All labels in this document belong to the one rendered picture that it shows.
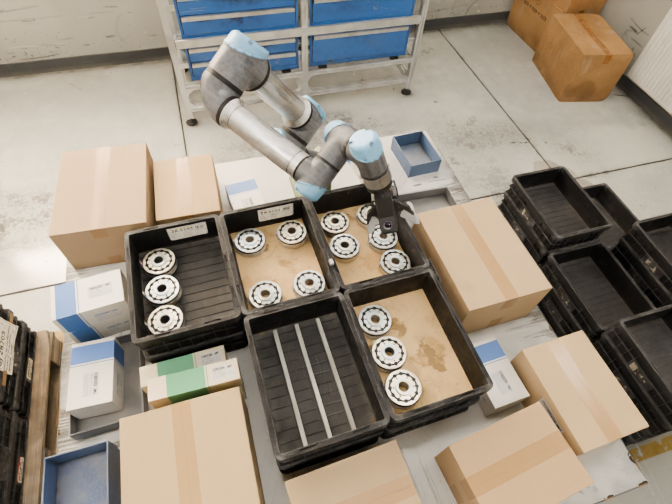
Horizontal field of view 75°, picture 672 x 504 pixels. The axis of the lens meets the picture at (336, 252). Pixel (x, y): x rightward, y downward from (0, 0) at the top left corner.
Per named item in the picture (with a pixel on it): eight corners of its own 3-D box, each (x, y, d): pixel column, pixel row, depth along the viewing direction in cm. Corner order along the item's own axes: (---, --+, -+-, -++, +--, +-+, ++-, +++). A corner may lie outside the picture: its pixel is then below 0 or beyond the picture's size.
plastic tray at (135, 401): (77, 354, 139) (70, 347, 134) (143, 337, 143) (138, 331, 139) (76, 440, 124) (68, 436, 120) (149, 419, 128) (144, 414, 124)
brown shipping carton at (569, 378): (502, 368, 143) (521, 349, 130) (557, 350, 148) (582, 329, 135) (555, 464, 127) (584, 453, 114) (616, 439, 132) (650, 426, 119)
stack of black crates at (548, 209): (481, 232, 248) (511, 175, 212) (526, 222, 255) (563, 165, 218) (517, 290, 227) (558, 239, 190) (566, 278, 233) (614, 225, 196)
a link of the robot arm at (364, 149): (363, 121, 107) (385, 134, 102) (374, 153, 116) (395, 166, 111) (339, 140, 106) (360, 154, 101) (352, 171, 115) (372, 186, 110)
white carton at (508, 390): (454, 358, 145) (462, 347, 137) (485, 347, 147) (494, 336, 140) (485, 417, 134) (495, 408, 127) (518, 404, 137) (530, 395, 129)
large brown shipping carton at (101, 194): (84, 189, 178) (61, 152, 162) (160, 179, 184) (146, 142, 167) (75, 269, 156) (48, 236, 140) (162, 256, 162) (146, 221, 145)
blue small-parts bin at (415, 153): (390, 148, 203) (392, 136, 197) (419, 142, 206) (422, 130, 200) (408, 177, 192) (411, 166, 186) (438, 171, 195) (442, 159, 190)
